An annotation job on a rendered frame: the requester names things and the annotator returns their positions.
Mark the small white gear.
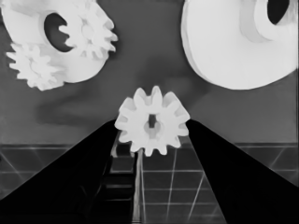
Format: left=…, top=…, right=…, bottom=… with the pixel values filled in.
left=58, top=2, right=119, bottom=60
left=114, top=85, right=191, bottom=158
left=6, top=42, right=64, bottom=91

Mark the dark robot body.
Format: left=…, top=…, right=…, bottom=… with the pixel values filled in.
left=104, top=132, right=146, bottom=224

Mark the large thick white disc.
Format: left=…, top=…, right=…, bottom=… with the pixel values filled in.
left=180, top=0, right=298, bottom=91

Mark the white round carrier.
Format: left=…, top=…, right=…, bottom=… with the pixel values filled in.
left=0, top=0, right=118, bottom=84

